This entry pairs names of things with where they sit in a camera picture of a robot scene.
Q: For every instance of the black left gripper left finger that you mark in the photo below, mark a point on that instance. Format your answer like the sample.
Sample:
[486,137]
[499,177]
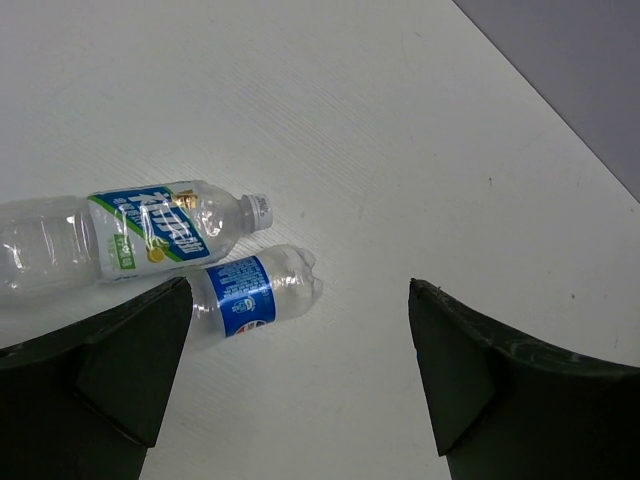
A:
[87,401]

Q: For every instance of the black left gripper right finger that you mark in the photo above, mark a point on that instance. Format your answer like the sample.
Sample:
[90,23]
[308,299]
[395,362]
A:
[506,405]

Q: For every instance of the lying green-label bottle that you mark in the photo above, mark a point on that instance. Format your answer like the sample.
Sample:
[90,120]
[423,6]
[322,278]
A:
[57,245]

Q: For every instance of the lying Pepsi-label bottle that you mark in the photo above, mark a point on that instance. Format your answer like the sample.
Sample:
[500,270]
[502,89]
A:
[276,284]

